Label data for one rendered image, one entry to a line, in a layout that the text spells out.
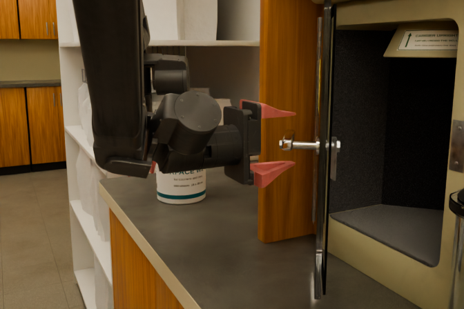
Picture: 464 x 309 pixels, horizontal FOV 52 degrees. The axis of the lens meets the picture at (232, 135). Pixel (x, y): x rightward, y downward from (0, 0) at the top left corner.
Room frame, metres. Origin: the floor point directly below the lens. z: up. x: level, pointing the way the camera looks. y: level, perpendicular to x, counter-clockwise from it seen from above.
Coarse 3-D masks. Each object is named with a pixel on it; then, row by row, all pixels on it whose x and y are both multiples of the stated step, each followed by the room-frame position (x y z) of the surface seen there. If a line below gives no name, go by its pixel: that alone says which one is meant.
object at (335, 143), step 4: (332, 140) 0.62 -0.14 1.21; (336, 140) 0.61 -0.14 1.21; (328, 144) 0.62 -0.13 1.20; (332, 144) 0.62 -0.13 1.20; (336, 144) 0.61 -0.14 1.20; (328, 148) 0.62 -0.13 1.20; (332, 148) 0.62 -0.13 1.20; (336, 148) 0.61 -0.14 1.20; (332, 152) 0.62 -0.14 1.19; (336, 152) 0.61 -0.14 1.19; (332, 156) 0.62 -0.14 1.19; (336, 156) 0.61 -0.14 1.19; (332, 160) 0.62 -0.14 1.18; (332, 164) 0.62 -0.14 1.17; (332, 168) 0.62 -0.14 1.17; (332, 172) 0.62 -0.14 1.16; (332, 176) 0.62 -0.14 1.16
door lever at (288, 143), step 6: (288, 132) 0.68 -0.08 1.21; (294, 132) 0.69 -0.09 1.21; (288, 138) 0.64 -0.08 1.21; (294, 138) 0.67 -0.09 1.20; (318, 138) 0.62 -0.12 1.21; (282, 144) 0.63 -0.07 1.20; (288, 144) 0.62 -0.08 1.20; (294, 144) 0.63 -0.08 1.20; (300, 144) 0.62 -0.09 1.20; (306, 144) 0.62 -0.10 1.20; (312, 144) 0.62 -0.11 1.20; (318, 144) 0.61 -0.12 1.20; (288, 150) 0.63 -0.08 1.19; (318, 150) 0.62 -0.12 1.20
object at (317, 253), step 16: (320, 16) 0.81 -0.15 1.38; (320, 32) 0.76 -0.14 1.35; (320, 48) 0.71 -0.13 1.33; (320, 64) 0.67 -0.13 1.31; (320, 80) 0.64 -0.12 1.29; (320, 96) 0.60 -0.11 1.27; (320, 112) 0.58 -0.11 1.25; (320, 128) 0.58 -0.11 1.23; (320, 144) 0.58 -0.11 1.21; (320, 160) 0.58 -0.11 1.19; (320, 176) 0.58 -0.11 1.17; (320, 192) 0.58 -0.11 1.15; (320, 208) 0.58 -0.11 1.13; (320, 224) 0.58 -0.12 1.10; (320, 240) 0.58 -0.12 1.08; (320, 256) 0.58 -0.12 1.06; (320, 272) 0.58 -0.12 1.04
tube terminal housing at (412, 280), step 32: (352, 0) 0.83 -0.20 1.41; (384, 0) 0.76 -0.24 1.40; (416, 0) 0.70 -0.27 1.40; (448, 0) 0.65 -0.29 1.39; (448, 160) 0.63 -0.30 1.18; (448, 192) 0.63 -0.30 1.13; (448, 224) 0.63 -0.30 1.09; (352, 256) 0.80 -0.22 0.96; (384, 256) 0.73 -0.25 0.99; (448, 256) 0.62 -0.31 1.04; (416, 288) 0.67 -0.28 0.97; (448, 288) 0.62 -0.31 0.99
